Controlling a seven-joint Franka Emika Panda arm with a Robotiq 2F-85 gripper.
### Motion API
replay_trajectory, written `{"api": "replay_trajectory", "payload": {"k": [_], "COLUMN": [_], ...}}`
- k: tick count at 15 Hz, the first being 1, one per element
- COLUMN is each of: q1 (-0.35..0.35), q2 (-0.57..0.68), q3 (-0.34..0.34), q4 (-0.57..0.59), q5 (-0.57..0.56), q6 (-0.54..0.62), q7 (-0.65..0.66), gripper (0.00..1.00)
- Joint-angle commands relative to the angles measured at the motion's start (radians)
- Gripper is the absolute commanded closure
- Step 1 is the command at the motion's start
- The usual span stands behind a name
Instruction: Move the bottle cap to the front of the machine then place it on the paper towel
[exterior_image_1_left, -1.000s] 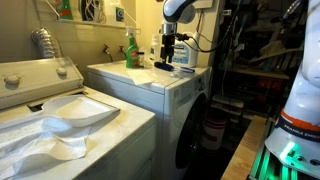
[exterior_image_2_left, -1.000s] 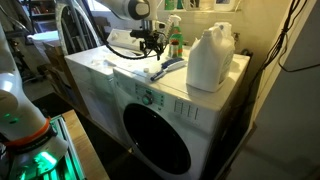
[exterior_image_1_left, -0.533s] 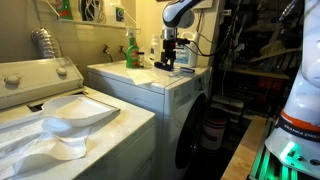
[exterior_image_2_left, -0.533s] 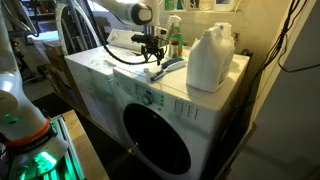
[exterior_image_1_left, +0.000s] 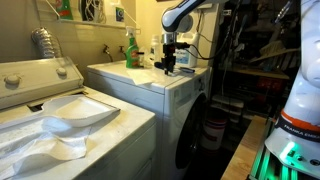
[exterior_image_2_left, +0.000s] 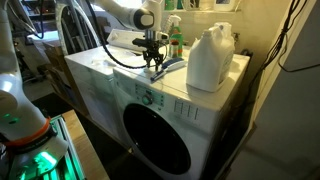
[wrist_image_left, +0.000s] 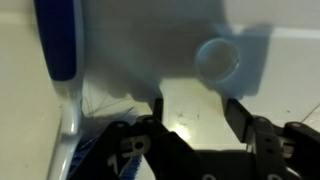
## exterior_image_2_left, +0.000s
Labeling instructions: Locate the blue bristle brush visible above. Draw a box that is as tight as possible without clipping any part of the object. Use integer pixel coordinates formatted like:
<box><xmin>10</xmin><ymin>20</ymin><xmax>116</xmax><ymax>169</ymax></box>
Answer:
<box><xmin>149</xmin><ymin>57</ymin><xmax>188</xmax><ymax>83</ymax></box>

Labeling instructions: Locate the green spray bottle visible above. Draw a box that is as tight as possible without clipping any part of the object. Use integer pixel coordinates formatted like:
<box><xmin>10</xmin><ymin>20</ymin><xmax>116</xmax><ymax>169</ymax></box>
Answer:
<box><xmin>167</xmin><ymin>14</ymin><xmax>185</xmax><ymax>59</ymax></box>

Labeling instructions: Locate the dark wrist camera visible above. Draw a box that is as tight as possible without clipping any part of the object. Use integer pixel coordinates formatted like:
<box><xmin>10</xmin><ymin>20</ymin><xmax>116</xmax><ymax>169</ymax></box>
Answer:
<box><xmin>132</xmin><ymin>37</ymin><xmax>148</xmax><ymax>47</ymax></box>

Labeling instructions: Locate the dark storage shelf unit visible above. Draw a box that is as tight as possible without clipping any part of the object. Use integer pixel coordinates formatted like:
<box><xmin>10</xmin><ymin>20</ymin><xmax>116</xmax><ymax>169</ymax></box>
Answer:
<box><xmin>19</xmin><ymin>0</ymin><xmax>58</xmax><ymax>34</ymax></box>

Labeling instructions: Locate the white metal rack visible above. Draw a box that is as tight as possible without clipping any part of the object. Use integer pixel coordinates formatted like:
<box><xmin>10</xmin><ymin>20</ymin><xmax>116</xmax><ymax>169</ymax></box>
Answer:
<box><xmin>54</xmin><ymin>3</ymin><xmax>103</xmax><ymax>56</ymax></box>

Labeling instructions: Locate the white plastic tub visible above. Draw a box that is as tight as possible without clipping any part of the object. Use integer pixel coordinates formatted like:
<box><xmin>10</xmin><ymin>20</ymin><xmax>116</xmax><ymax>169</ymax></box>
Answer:
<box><xmin>27</xmin><ymin>30</ymin><xmax>61</xmax><ymax>48</ymax></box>

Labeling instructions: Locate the white box with blue label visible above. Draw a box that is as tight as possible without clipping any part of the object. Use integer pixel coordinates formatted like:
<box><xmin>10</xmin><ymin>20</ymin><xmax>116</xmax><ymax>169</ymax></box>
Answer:
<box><xmin>213</xmin><ymin>0</ymin><xmax>237</xmax><ymax>12</ymax></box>

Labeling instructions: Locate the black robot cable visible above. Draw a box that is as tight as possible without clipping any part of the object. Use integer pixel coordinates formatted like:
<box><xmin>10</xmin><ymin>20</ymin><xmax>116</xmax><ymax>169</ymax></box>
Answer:
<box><xmin>84</xmin><ymin>0</ymin><xmax>169</xmax><ymax>70</ymax></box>

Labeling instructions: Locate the dark round washer door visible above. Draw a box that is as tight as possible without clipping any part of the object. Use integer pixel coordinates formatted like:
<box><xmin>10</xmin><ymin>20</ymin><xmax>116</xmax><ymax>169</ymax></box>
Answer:
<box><xmin>122</xmin><ymin>103</ymin><xmax>192</xmax><ymax>176</ymax></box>

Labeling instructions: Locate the washer control knob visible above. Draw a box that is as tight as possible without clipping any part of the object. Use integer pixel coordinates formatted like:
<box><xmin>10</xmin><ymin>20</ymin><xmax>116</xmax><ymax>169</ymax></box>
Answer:
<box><xmin>141</xmin><ymin>93</ymin><xmax>154</xmax><ymax>106</ymax></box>

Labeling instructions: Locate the wooden board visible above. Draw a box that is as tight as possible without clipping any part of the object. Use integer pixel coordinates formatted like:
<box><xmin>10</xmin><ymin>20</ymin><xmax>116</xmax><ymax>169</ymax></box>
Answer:
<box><xmin>61</xmin><ymin>109</ymin><xmax>111</xmax><ymax>180</ymax></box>

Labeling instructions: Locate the black wall cable bundle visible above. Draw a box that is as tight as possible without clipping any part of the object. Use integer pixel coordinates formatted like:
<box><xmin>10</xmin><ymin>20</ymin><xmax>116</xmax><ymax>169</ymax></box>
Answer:
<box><xmin>253</xmin><ymin>0</ymin><xmax>320</xmax><ymax>89</ymax></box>

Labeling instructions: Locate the green-lit robot base frame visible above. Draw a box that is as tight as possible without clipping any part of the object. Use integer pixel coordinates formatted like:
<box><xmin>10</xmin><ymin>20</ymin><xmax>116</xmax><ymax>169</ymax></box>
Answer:
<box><xmin>8</xmin><ymin>114</ymin><xmax>86</xmax><ymax>180</ymax></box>

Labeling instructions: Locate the white top-load dryer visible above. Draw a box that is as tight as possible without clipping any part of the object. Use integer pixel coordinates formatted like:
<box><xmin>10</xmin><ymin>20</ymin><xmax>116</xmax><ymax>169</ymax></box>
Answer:
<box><xmin>64</xmin><ymin>28</ymin><xmax>158</xmax><ymax>141</ymax></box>

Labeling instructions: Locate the white wall shelf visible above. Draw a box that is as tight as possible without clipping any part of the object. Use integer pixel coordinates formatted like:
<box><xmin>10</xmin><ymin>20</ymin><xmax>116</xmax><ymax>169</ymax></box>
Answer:
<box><xmin>163</xmin><ymin>8</ymin><xmax>242</xmax><ymax>14</ymax></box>

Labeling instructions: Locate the green bottle on shelf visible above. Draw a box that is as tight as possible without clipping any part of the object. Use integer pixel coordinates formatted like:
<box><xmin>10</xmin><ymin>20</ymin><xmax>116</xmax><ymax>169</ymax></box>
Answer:
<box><xmin>164</xmin><ymin>0</ymin><xmax>176</xmax><ymax>11</ymax></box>

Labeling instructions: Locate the large white plastic jug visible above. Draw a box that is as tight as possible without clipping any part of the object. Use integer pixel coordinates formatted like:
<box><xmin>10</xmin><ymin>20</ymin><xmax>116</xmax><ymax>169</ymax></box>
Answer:
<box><xmin>185</xmin><ymin>21</ymin><xmax>236</xmax><ymax>93</ymax></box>

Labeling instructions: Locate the white front-load washing machine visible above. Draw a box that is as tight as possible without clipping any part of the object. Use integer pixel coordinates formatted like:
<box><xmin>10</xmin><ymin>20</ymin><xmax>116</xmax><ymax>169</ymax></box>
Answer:
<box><xmin>112</xmin><ymin>44</ymin><xmax>251</xmax><ymax>180</ymax></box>

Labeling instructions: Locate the coiled white cord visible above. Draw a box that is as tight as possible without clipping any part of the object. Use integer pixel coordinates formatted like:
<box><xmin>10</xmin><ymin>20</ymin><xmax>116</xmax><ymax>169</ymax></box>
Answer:
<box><xmin>184</xmin><ymin>0</ymin><xmax>202</xmax><ymax>10</ymax></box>

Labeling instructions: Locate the brown cardboard box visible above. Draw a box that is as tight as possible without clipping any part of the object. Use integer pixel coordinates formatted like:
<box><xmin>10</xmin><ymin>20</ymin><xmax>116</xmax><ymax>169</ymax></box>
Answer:
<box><xmin>43</xmin><ymin>41</ymin><xmax>88</xmax><ymax>118</ymax></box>

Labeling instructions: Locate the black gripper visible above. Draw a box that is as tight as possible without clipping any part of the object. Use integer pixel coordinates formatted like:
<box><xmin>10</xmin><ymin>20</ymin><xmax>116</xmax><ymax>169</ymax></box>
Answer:
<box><xmin>142</xmin><ymin>38</ymin><xmax>165</xmax><ymax>72</ymax></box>

